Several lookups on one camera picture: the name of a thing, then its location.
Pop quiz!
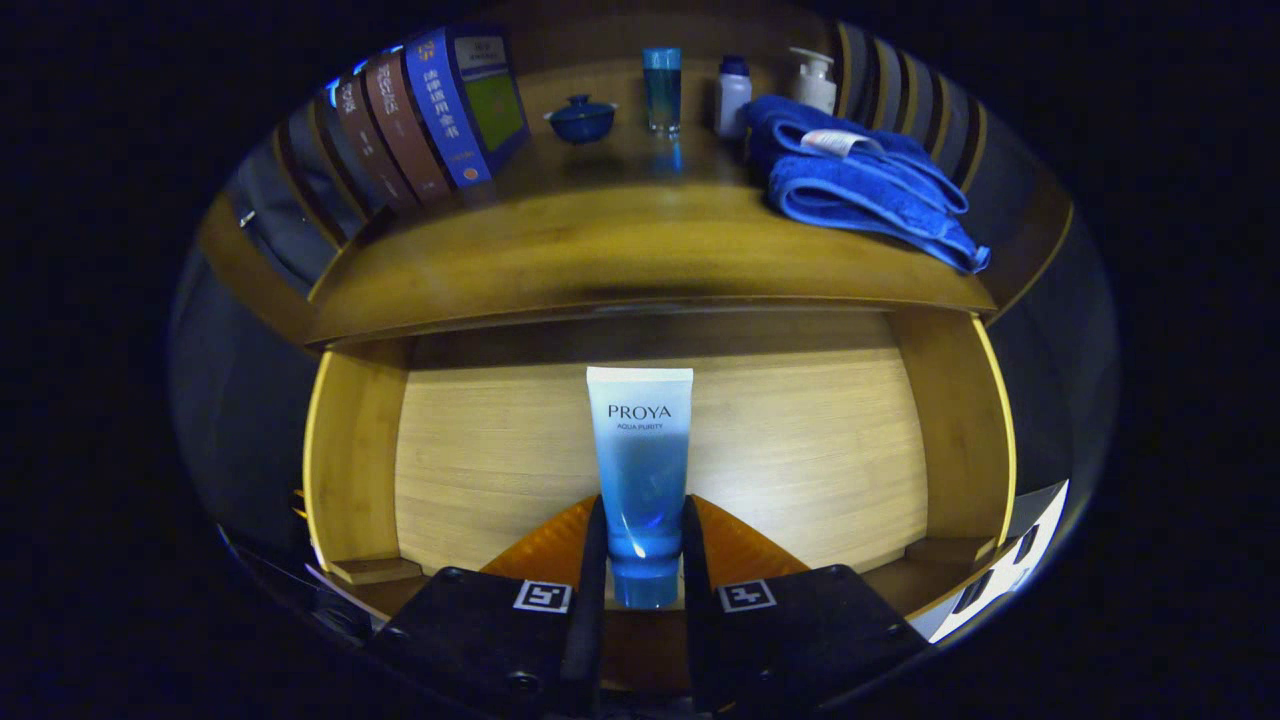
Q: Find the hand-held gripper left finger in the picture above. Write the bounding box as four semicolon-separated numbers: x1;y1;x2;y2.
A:
365;495;609;719

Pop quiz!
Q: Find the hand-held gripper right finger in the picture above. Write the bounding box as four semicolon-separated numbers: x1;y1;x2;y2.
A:
682;495;931;716

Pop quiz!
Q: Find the blue cosmetic tube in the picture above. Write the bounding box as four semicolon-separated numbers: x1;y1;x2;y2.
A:
586;366;695;611

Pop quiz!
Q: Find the wooden drawer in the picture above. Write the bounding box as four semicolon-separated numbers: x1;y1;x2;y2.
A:
303;305;1018;696

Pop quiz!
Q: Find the wooden countertop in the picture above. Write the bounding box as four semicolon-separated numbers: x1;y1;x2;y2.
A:
305;60;998;349

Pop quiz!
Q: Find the wooden cabinet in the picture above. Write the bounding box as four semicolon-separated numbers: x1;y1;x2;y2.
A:
195;0;1076;351

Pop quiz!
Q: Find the blue folded towel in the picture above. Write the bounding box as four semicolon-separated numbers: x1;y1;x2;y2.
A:
745;95;993;275

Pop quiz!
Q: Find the dark blue lidded teacup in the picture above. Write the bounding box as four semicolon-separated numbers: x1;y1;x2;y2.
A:
543;94;619;146

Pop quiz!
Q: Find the white bottle blue cap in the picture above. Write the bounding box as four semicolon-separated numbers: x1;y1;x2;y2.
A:
713;55;753;139

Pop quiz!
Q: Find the teal glass bottle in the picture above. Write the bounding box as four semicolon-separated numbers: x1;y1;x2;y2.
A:
642;47;683;138

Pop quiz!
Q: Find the dark brown book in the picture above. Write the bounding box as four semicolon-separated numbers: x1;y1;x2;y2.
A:
330;75;421;216

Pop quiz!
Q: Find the reddish brown book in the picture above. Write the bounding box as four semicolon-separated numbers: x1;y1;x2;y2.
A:
362;52;453;206

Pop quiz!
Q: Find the blue book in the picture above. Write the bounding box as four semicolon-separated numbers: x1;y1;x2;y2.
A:
403;25;533;191

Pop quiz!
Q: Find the white pump bottle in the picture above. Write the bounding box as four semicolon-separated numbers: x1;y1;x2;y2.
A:
788;46;838;116

